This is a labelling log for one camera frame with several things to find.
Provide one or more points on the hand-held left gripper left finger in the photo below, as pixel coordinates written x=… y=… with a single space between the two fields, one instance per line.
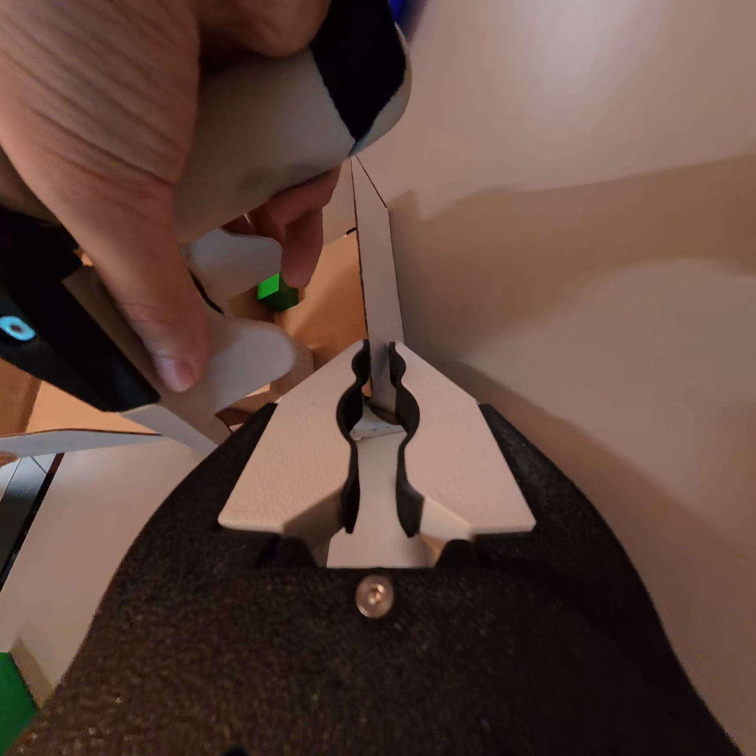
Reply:
x=283 y=472

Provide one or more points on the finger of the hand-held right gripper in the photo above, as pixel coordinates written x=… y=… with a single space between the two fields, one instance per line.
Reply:
x=236 y=260
x=254 y=354

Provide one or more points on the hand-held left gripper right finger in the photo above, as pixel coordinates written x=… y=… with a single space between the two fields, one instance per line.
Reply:
x=466 y=472

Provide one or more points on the green block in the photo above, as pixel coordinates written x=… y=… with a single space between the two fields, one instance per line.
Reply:
x=274 y=292
x=12 y=703

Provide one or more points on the white cardboard box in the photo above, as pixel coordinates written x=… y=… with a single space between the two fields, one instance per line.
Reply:
x=378 y=283

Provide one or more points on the person's right hand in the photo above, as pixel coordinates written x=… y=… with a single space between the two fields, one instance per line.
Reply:
x=100 y=130

